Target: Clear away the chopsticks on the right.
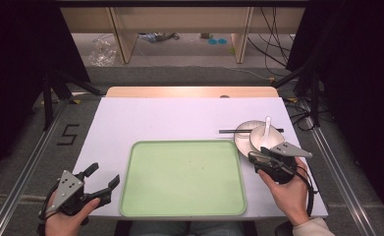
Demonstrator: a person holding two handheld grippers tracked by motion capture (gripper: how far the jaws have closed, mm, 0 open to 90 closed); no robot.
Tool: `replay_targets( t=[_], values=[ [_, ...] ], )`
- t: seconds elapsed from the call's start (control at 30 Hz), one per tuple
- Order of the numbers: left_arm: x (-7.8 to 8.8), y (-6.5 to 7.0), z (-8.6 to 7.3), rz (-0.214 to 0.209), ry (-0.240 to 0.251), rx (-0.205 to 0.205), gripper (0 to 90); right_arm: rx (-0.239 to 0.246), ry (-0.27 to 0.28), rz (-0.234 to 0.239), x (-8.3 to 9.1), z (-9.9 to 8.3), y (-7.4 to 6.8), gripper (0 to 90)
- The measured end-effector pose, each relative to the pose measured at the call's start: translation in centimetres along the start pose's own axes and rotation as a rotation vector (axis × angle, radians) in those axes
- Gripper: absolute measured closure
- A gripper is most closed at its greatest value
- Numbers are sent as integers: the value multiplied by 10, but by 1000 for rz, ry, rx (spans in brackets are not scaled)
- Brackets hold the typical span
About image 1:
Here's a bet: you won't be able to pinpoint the person's left hand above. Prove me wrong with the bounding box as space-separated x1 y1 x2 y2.
43 191 101 236

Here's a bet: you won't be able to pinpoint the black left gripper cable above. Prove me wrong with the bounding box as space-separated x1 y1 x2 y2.
36 181 62 236

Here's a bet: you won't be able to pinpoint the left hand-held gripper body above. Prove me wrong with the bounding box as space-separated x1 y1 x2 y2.
44 169 113 217

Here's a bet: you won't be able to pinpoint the bundle of hanging black cables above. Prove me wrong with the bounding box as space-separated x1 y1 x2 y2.
247 6 296 69

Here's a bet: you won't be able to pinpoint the clear plastic bag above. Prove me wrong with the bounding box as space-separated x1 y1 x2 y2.
86 33 119 68

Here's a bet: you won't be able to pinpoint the light green plastic tray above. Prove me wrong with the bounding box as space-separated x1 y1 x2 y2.
119 140 248 218

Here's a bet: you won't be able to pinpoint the black metal stand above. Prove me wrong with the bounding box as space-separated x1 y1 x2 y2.
270 60 323 129
40 63 105 133

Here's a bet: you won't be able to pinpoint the person's right hand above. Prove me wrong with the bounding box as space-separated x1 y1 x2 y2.
257 156 312 228

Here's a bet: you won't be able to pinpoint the black floor cables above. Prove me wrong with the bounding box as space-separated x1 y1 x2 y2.
283 96 336 133

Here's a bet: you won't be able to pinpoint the white ceramic spoon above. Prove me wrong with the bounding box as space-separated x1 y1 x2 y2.
258 116 273 149

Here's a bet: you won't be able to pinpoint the crumpled clutter on floor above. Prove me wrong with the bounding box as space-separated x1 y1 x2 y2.
137 31 182 44

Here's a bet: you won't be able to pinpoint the aluminium floor rail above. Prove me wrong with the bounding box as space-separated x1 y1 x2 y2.
0 97 70 236
297 97 379 236

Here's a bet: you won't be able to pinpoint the black curtain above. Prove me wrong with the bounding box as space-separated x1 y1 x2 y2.
286 0 384 227
0 0 91 185

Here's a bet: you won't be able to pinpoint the wooden desk frame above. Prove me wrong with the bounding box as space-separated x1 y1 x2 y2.
59 6 307 66

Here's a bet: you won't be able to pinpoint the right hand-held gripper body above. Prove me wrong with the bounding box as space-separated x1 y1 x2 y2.
247 141 313 185

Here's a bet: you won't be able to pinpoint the white bowl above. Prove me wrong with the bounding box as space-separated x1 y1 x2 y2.
248 124 287 153

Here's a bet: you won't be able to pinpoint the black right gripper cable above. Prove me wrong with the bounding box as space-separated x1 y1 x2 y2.
292 164 319 218

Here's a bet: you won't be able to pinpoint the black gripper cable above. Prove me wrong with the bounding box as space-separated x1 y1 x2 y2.
292 164 319 218
36 181 62 236

